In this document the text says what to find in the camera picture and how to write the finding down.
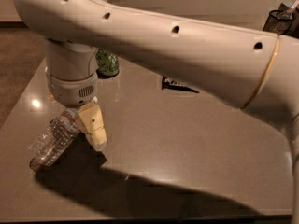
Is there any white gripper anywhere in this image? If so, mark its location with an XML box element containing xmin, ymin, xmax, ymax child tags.
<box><xmin>45</xmin><ymin>67</ymin><xmax>107</xmax><ymax>152</ymax></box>

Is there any clear plastic water bottle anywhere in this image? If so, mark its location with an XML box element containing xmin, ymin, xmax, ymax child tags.
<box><xmin>29</xmin><ymin>108</ymin><xmax>80</xmax><ymax>172</ymax></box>

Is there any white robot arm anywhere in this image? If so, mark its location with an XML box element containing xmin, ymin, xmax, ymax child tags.
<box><xmin>14</xmin><ymin>0</ymin><xmax>299</xmax><ymax>161</ymax></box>

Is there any green soda can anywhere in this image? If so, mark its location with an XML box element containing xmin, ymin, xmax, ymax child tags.
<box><xmin>95</xmin><ymin>49</ymin><xmax>119</xmax><ymax>77</ymax></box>

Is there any black candy bar wrapper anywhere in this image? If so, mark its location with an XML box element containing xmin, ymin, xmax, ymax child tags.
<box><xmin>162</xmin><ymin>77</ymin><xmax>197</xmax><ymax>93</ymax></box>

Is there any black mesh pen holder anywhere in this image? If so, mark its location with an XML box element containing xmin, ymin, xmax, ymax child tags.
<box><xmin>263</xmin><ymin>3</ymin><xmax>299</xmax><ymax>38</ymax></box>

